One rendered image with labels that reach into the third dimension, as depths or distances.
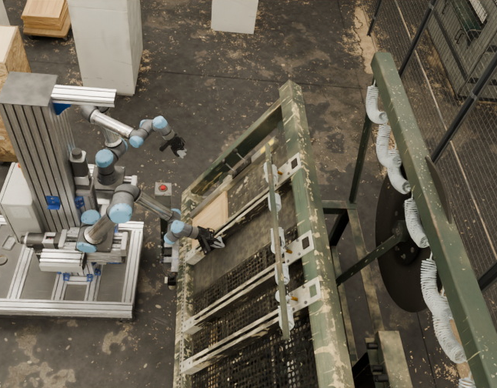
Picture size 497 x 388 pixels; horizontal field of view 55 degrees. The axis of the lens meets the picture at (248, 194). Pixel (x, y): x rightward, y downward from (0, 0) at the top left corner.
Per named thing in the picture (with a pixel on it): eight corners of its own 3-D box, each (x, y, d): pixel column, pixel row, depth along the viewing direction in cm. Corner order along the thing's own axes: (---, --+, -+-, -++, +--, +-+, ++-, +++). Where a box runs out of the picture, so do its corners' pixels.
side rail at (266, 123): (201, 190, 367) (189, 185, 361) (297, 100, 300) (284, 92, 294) (201, 196, 363) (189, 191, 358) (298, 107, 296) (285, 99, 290)
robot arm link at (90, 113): (69, 105, 289) (139, 140, 284) (81, 95, 296) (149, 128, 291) (71, 119, 298) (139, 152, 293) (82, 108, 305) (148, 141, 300)
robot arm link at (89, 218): (105, 219, 306) (101, 207, 295) (101, 237, 298) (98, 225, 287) (85, 219, 305) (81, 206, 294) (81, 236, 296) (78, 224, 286)
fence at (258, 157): (195, 214, 349) (190, 212, 346) (278, 139, 291) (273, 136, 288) (195, 219, 345) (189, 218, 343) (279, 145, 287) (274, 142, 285)
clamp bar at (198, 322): (192, 322, 298) (158, 314, 285) (326, 236, 225) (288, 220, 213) (191, 337, 292) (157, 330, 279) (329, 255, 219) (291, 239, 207)
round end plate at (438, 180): (358, 212, 295) (408, 118, 233) (367, 212, 296) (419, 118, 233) (388, 337, 247) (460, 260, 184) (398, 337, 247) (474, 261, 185)
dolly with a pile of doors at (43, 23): (36, 13, 619) (30, -9, 595) (77, 17, 624) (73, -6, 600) (23, 41, 581) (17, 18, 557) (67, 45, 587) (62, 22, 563)
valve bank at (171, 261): (161, 235, 370) (161, 219, 351) (180, 236, 371) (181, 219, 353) (158, 295, 339) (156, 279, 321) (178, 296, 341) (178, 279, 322)
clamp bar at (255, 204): (194, 255, 327) (163, 245, 315) (312, 159, 255) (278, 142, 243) (193, 267, 321) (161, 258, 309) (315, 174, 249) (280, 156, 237)
